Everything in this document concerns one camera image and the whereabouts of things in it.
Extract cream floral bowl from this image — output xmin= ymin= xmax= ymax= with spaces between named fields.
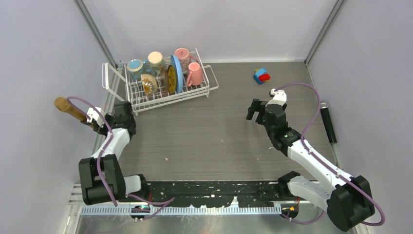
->
xmin=141 ymin=74 xmax=158 ymax=96

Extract yellow patterned plate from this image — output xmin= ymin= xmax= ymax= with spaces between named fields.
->
xmin=167 ymin=65 xmax=177 ymax=95

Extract gold microphone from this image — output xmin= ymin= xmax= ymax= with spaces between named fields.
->
xmin=54 ymin=97 xmax=94 ymax=129

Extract blue plate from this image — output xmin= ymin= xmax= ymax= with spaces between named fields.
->
xmin=170 ymin=55 xmax=185 ymax=94

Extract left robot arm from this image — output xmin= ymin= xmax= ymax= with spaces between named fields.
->
xmin=78 ymin=101 xmax=150 ymax=205

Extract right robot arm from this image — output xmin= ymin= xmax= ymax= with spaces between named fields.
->
xmin=246 ymin=98 xmax=375 ymax=232

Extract colourful toy blocks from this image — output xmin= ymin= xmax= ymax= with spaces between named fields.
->
xmin=253 ymin=68 xmax=271 ymax=85

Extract black microphone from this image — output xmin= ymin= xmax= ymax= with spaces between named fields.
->
xmin=320 ymin=101 xmax=337 ymax=144

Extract blue mug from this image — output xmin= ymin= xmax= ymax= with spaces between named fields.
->
xmin=127 ymin=59 xmax=149 ymax=81

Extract cream floral cup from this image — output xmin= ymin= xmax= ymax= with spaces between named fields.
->
xmin=148 ymin=51 xmax=166 ymax=76

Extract pink mug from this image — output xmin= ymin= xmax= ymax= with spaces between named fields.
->
xmin=186 ymin=62 xmax=204 ymax=87

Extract pink patterned cup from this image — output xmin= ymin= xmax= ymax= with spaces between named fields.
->
xmin=174 ymin=48 xmax=199 ymax=74

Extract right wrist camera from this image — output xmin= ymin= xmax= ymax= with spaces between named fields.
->
xmin=266 ymin=89 xmax=287 ymax=106

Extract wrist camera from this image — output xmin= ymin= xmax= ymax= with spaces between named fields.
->
xmin=266 ymin=89 xmax=287 ymax=106
xmin=86 ymin=107 xmax=106 ymax=127

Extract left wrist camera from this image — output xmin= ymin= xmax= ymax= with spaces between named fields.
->
xmin=86 ymin=107 xmax=106 ymax=127

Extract white wire dish rack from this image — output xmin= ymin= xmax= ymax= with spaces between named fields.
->
xmin=102 ymin=50 xmax=212 ymax=114

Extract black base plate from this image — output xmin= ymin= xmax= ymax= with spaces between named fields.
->
xmin=119 ymin=180 xmax=300 ymax=209

